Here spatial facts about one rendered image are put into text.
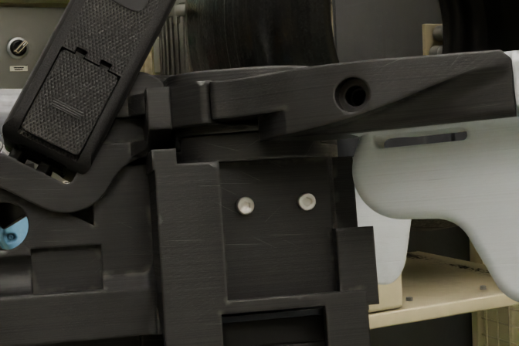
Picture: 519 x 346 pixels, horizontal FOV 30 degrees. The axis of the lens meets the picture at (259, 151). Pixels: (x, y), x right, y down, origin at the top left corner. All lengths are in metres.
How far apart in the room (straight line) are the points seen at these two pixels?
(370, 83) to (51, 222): 0.09
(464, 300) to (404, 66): 1.07
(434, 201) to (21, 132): 0.11
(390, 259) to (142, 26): 0.14
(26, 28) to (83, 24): 1.44
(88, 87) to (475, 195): 0.10
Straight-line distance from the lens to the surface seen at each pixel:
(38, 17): 1.71
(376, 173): 0.24
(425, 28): 1.83
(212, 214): 0.24
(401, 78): 0.22
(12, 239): 0.94
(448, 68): 0.23
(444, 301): 1.27
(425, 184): 0.24
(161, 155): 0.24
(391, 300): 1.21
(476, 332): 1.81
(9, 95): 1.10
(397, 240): 0.35
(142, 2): 0.26
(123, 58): 0.26
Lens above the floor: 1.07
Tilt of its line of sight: 3 degrees down
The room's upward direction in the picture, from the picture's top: 2 degrees counter-clockwise
